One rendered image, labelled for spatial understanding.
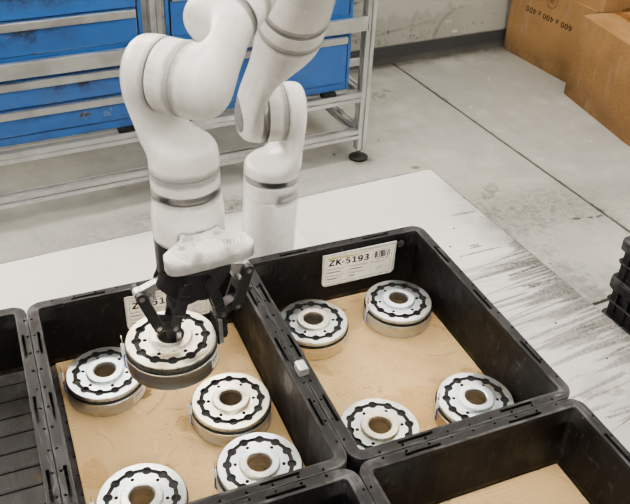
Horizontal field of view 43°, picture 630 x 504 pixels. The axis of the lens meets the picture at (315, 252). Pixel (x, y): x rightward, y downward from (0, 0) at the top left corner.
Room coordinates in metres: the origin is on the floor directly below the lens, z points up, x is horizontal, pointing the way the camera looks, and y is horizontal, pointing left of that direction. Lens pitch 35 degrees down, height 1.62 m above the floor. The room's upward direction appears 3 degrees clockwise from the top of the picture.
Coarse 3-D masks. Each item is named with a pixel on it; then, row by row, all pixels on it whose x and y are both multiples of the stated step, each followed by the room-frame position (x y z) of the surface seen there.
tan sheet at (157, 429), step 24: (72, 360) 0.83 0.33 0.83; (240, 360) 0.84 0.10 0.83; (72, 408) 0.74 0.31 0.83; (144, 408) 0.74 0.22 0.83; (168, 408) 0.74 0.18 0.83; (72, 432) 0.69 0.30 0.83; (96, 432) 0.70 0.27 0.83; (120, 432) 0.70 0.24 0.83; (144, 432) 0.70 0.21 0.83; (168, 432) 0.70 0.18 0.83; (192, 432) 0.70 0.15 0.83; (96, 456) 0.66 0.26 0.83; (120, 456) 0.66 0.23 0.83; (144, 456) 0.66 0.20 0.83; (168, 456) 0.66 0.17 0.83; (192, 456) 0.67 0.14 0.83; (216, 456) 0.67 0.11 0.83; (96, 480) 0.62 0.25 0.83; (192, 480) 0.63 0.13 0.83
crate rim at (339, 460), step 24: (120, 288) 0.87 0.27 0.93; (264, 312) 0.83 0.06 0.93; (48, 360) 0.72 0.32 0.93; (288, 360) 0.74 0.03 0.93; (48, 384) 0.68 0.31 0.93; (48, 408) 0.64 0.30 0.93; (312, 408) 0.67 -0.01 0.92; (336, 456) 0.59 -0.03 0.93; (72, 480) 0.54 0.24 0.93; (264, 480) 0.55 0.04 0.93; (288, 480) 0.56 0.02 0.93
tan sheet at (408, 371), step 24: (360, 312) 0.96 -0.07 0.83; (432, 312) 0.97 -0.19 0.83; (360, 336) 0.91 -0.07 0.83; (384, 336) 0.91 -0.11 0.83; (432, 336) 0.91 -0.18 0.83; (312, 360) 0.85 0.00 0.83; (336, 360) 0.85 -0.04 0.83; (360, 360) 0.85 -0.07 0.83; (384, 360) 0.86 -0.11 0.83; (408, 360) 0.86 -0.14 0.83; (432, 360) 0.86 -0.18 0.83; (456, 360) 0.86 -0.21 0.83; (336, 384) 0.80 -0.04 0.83; (360, 384) 0.81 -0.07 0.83; (384, 384) 0.81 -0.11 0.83; (408, 384) 0.81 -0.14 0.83; (432, 384) 0.81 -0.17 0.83; (336, 408) 0.76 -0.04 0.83; (408, 408) 0.76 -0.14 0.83; (432, 408) 0.77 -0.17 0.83
